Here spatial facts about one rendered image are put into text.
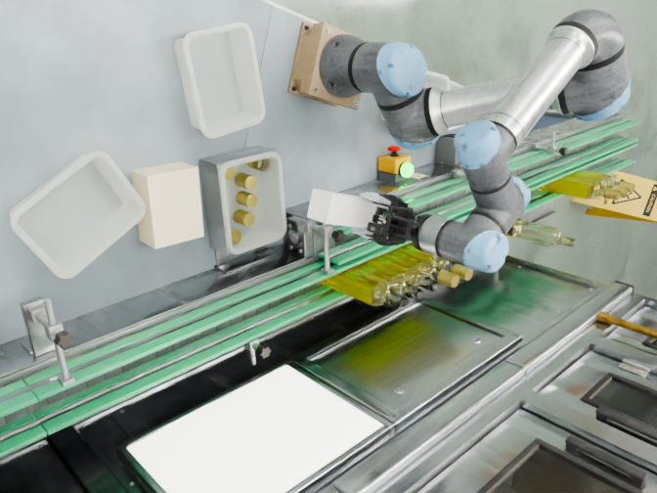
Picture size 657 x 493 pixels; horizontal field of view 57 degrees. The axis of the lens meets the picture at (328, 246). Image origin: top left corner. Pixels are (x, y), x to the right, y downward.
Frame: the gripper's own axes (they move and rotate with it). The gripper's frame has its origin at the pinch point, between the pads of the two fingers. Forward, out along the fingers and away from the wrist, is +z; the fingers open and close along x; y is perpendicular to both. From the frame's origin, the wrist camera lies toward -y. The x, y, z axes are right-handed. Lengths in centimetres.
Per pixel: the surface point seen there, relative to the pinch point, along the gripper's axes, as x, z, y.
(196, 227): 11.5, 26.8, 23.3
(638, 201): -27, 67, -352
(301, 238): 10.9, 21.9, -4.3
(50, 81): -12, 34, 56
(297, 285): 20.7, 13.7, 1.2
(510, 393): 31, -31, -26
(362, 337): 31.9, 5.8, -17.0
